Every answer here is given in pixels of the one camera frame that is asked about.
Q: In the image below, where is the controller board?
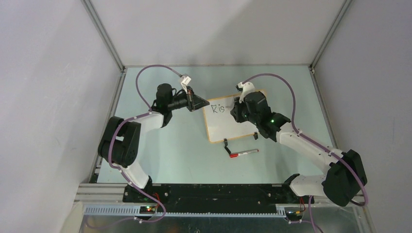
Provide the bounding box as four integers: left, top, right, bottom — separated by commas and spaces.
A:
286, 211, 305, 222
139, 205, 157, 215

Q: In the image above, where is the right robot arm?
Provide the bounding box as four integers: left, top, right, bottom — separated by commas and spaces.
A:
230, 91, 367, 207

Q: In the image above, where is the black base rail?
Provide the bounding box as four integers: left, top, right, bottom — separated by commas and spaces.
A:
122, 184, 309, 214

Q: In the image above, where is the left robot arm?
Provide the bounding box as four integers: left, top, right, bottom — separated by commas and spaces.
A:
97, 83, 210, 202

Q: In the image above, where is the left controller board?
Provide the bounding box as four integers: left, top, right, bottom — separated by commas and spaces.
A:
139, 205, 157, 215

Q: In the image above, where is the red whiteboard marker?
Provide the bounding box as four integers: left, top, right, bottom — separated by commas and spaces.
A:
229, 149, 259, 158

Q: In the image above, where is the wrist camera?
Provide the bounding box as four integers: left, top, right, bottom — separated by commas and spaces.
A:
179, 74, 191, 93
236, 82, 256, 103

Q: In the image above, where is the yellow framed whiteboard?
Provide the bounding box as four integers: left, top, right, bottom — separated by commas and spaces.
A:
203, 94, 258, 143

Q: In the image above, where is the black marker cap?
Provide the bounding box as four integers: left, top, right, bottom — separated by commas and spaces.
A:
224, 146, 231, 155

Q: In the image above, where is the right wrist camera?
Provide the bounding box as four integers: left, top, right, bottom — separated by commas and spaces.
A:
236, 82, 256, 103

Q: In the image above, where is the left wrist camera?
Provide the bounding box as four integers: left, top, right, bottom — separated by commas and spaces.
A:
179, 74, 191, 93

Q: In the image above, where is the right controller board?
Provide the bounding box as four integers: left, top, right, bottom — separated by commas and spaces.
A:
286, 211, 305, 222

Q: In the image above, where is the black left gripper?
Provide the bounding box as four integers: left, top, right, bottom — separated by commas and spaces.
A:
167, 86, 209, 112

